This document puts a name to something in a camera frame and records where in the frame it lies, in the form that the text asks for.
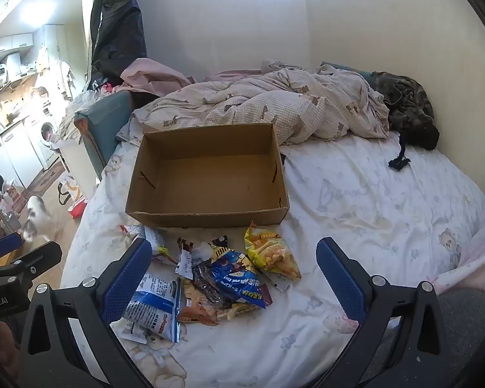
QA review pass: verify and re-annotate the pale checked cracker packet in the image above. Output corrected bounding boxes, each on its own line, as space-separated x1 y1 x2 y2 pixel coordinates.
216 303 263 322

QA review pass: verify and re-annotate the brown cardboard box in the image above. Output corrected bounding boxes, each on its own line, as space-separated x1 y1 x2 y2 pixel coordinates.
125 121 290 229

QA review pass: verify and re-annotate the blue yellow-topped chip bag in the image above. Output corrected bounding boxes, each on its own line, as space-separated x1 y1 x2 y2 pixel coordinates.
208 234 267 310

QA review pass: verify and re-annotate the small white brown snack packet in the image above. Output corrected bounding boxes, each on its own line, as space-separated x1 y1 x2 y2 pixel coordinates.
175 238 197 279

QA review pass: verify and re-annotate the white blue red-edged snack packet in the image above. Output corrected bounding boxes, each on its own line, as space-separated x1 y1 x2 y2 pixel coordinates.
121 273 182 344

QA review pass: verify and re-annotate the camouflage garment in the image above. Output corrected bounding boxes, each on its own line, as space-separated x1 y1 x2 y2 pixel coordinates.
374 71 440 151

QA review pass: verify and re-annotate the black hanging garment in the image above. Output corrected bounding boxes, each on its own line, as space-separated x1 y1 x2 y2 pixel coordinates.
87 0 148 90

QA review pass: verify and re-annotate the white washing machine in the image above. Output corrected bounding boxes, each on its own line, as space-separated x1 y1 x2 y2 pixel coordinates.
24 109 61 170

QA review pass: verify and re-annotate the teal pillow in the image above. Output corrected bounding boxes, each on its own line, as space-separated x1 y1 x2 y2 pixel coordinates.
321 62 374 83

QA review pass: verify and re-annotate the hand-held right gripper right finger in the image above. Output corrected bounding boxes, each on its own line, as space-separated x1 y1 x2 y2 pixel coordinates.
307 236 469 388

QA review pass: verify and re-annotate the orange snack packet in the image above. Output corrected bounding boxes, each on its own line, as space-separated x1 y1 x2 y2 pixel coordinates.
178 279 219 326

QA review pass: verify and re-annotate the black drawstring cord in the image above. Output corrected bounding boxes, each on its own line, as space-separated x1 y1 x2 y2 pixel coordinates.
388 131 412 169

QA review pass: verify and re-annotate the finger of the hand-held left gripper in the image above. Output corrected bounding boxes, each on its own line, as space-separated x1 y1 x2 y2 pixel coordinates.
0 241 63 289
0 232 25 267

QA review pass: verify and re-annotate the red bag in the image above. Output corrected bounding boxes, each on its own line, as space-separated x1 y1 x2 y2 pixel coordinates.
67 198 87 221

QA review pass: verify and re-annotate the white flat snack packet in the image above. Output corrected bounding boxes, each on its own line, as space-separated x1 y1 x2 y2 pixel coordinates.
263 271 292 294

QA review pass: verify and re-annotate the yellow chip bag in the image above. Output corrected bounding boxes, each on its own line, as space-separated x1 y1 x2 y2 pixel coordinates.
243 222 303 281

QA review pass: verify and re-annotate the white floral bed sheet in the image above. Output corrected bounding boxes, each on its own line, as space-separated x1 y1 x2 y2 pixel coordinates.
60 129 485 388

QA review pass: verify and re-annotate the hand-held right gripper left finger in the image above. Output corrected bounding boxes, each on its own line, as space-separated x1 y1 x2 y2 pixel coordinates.
18 238 162 388

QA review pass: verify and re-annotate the clear dark candy packet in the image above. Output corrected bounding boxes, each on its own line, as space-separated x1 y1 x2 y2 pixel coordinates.
192 259 233 312

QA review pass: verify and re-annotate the person's grey trouser leg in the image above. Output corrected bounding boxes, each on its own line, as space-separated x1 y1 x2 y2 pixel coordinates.
438 287 485 376

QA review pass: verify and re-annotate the red white snack packet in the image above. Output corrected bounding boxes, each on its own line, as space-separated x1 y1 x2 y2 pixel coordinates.
119 224 178 267

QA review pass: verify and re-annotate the white kitchen cabinet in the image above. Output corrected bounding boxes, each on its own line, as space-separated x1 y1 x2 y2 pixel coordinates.
0 121 45 189

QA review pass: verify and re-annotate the white grey cat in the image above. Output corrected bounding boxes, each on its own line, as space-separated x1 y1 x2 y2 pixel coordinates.
18 195 53 243

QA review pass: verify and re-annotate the teal upholstered chair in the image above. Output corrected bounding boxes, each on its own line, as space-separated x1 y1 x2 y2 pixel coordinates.
73 91 136 178

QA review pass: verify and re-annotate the white yellow tote bag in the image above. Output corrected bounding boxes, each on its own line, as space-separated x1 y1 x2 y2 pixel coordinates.
57 174 83 207

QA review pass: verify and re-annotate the pink dotted cloth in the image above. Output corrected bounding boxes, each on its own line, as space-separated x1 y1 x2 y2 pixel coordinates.
428 186 485 296

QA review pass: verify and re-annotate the beige checked bear-print quilt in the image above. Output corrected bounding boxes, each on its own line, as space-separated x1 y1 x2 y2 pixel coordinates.
117 60 391 146

